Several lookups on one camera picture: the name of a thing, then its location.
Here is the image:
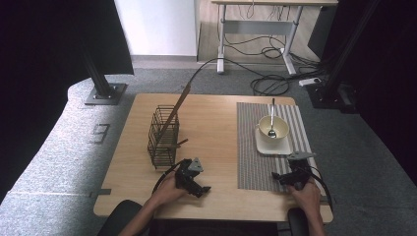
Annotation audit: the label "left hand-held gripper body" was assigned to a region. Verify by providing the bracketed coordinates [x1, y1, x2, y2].
[174, 156, 205, 193]

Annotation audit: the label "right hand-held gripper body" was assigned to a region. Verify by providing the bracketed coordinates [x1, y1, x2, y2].
[284, 150, 317, 191]

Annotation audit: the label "long wooden chopstick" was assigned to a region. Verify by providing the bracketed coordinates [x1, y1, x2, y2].
[156, 83, 192, 142]

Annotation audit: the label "metal spoon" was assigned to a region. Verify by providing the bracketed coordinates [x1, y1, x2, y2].
[267, 97, 278, 139]

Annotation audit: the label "long black floor cable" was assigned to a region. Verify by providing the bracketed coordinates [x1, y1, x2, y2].
[188, 57, 260, 87]

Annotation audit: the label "cream bowl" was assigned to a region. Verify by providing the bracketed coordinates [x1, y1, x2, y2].
[257, 114, 290, 143]

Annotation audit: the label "white-legged desk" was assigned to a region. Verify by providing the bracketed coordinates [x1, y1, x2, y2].
[210, 0, 339, 76]

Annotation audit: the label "white square plate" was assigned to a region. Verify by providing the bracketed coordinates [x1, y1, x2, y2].
[254, 127, 293, 156]

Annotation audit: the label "grey striped placemat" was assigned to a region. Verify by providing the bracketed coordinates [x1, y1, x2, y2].
[236, 101, 327, 198]

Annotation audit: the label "grey floor socket cover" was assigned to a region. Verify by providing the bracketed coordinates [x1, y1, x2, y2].
[90, 123, 111, 145]

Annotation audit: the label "black cables under desk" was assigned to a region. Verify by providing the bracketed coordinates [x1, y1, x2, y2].
[223, 33, 323, 72]

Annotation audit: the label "black wire cutlery basket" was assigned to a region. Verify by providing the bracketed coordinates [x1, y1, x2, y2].
[147, 104, 181, 170]

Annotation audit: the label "black metal stand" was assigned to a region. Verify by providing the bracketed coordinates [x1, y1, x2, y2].
[80, 48, 129, 106]
[306, 0, 383, 112]

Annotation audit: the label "white power strip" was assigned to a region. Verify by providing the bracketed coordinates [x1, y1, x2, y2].
[298, 77, 323, 88]

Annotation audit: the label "person's right hand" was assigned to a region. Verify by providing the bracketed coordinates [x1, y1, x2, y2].
[287, 182, 323, 214]

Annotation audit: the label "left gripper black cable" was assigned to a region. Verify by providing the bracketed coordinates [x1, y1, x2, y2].
[151, 160, 183, 195]

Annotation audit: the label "person's left hand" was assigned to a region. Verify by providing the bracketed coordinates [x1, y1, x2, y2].
[150, 171, 190, 207]

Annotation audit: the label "coiled black floor cable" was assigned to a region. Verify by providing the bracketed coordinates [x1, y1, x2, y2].
[250, 74, 291, 97]

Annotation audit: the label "black chair armrest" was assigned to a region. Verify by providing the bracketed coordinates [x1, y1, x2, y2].
[96, 199, 145, 236]
[286, 207, 310, 236]

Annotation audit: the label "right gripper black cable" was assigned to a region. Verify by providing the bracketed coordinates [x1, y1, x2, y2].
[307, 164, 334, 212]

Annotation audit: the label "short wooden stick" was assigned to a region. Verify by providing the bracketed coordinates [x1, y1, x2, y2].
[168, 138, 190, 150]

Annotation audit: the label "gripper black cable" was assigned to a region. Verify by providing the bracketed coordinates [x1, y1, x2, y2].
[151, 160, 183, 195]
[307, 164, 334, 212]

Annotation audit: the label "grey tape strip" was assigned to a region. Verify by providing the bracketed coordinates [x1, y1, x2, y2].
[89, 188, 113, 199]

